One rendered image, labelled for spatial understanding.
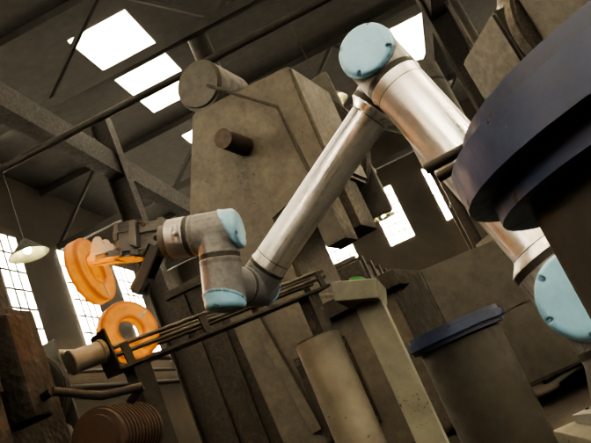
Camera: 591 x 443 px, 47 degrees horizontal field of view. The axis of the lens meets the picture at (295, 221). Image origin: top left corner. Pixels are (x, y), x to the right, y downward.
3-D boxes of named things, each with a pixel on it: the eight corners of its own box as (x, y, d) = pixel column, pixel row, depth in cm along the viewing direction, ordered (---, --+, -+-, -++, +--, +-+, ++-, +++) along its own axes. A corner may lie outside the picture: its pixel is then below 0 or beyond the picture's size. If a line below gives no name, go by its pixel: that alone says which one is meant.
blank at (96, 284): (53, 242, 148) (66, 235, 148) (86, 245, 163) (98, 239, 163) (81, 307, 146) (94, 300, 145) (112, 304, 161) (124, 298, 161)
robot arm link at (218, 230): (237, 247, 143) (232, 201, 145) (182, 257, 145) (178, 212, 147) (251, 253, 152) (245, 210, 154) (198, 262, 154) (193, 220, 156)
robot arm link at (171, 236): (197, 258, 154) (180, 251, 145) (177, 262, 155) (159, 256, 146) (193, 221, 156) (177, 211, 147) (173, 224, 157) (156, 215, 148)
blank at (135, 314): (133, 376, 167) (139, 372, 165) (83, 336, 164) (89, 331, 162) (164, 331, 179) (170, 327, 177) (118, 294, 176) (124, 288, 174)
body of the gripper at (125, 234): (125, 230, 159) (173, 221, 156) (127, 266, 157) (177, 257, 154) (109, 223, 151) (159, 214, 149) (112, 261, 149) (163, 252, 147)
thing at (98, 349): (69, 379, 158) (60, 355, 160) (103, 366, 165) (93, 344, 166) (80, 370, 155) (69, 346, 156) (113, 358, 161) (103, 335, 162)
